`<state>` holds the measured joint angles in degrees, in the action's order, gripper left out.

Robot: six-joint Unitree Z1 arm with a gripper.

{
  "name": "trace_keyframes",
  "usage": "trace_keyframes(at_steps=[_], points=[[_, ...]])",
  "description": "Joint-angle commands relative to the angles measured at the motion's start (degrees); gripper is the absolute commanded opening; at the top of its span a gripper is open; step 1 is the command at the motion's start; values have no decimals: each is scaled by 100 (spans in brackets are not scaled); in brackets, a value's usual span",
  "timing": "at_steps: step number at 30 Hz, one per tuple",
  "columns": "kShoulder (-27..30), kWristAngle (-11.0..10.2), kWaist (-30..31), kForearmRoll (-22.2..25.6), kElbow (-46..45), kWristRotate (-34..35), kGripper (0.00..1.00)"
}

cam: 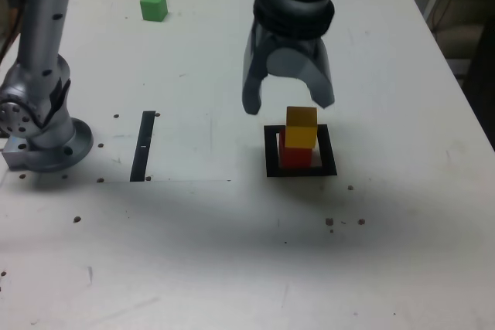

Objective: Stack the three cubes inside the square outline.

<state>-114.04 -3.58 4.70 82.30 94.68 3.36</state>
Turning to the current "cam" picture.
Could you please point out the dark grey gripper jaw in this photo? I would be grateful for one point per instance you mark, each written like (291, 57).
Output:
(253, 75)

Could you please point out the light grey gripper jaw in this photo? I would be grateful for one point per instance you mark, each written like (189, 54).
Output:
(321, 79)

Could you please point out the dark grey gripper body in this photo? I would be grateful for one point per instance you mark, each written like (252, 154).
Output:
(298, 43)

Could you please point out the yellow cube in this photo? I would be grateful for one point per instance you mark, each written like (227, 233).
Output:
(301, 133)

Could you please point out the red cube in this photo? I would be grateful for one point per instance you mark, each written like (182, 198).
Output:
(295, 158)

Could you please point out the green cube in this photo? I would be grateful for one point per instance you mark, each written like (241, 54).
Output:
(154, 7)

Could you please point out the black tape square outline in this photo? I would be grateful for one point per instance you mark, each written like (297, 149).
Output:
(270, 160)

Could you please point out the black tape strip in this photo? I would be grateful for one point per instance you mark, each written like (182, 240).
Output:
(142, 160)

